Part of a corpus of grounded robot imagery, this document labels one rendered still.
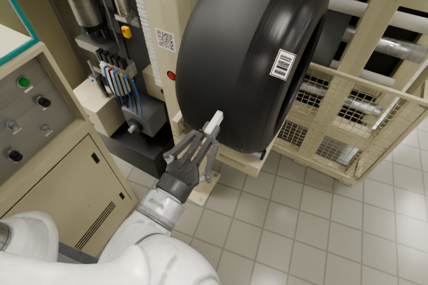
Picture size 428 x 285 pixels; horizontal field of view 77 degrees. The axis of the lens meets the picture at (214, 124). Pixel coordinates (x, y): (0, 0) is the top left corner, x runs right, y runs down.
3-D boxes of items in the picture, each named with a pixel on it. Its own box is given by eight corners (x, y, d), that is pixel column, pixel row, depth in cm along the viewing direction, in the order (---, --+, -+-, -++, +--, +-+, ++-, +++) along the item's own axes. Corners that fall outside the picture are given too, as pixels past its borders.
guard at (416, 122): (223, 125, 184) (227, 37, 128) (225, 123, 185) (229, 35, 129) (358, 184, 158) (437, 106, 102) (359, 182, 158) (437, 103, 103)
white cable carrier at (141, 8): (155, 84, 116) (127, -35, 78) (162, 77, 118) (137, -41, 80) (164, 88, 114) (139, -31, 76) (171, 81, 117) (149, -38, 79)
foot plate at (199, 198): (169, 187, 188) (169, 186, 186) (190, 159, 202) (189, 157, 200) (202, 206, 180) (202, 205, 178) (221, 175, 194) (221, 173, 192)
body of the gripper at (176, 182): (181, 201, 54) (204, 163, 58) (148, 182, 56) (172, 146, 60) (187, 209, 60) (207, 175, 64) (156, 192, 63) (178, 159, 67)
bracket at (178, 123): (174, 134, 112) (171, 119, 104) (220, 77, 133) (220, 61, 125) (181, 137, 111) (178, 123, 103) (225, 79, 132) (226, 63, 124)
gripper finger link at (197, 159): (183, 171, 59) (188, 174, 59) (209, 132, 63) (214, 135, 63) (185, 177, 62) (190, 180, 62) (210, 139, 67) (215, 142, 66)
